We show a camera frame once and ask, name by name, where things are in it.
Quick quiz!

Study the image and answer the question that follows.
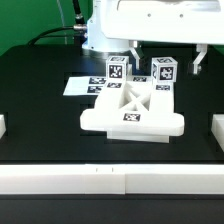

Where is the white front rail bar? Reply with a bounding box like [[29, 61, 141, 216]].
[[0, 164, 224, 195]]

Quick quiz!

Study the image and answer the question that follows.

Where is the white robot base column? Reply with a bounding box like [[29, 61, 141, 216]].
[[82, 0, 129, 59]]

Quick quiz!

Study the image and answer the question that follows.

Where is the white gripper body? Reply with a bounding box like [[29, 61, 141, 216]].
[[100, 0, 224, 45]]

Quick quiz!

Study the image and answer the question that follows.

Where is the black cable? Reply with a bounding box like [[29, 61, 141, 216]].
[[26, 0, 88, 46]]

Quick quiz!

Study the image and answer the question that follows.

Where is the white flat tag plate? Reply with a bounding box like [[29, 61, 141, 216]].
[[63, 76, 106, 96]]

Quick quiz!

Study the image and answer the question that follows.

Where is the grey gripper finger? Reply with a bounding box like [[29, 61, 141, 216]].
[[129, 40, 144, 70], [189, 44, 208, 74]]

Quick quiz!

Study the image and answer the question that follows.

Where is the white block right edge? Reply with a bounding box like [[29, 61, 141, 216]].
[[211, 114, 224, 152]]

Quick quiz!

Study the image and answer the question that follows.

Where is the white tagged cube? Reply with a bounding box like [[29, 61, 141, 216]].
[[106, 56, 129, 80], [151, 57, 178, 82]]

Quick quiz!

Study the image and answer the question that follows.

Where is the white chair back frame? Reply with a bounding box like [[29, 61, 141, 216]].
[[80, 77, 185, 136]]

